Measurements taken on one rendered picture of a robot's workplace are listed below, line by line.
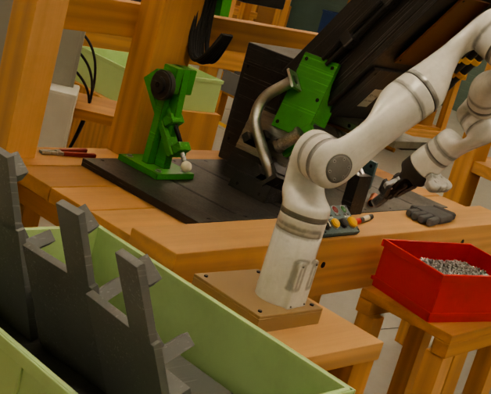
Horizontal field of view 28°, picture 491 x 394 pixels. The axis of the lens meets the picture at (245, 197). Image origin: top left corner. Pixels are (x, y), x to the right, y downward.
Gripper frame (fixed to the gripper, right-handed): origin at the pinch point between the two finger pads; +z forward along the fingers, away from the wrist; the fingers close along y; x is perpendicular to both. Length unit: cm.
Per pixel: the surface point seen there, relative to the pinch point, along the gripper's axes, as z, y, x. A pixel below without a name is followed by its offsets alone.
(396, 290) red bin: 8.6, -0.9, 20.0
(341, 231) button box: 10.1, 5.6, 2.0
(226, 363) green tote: -8, 83, 34
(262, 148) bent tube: 19.2, 5.0, -28.9
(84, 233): -25, 116, 18
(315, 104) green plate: 3.5, -2.3, -31.4
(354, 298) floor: 148, -195, -35
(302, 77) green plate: 3.8, -3.6, -40.3
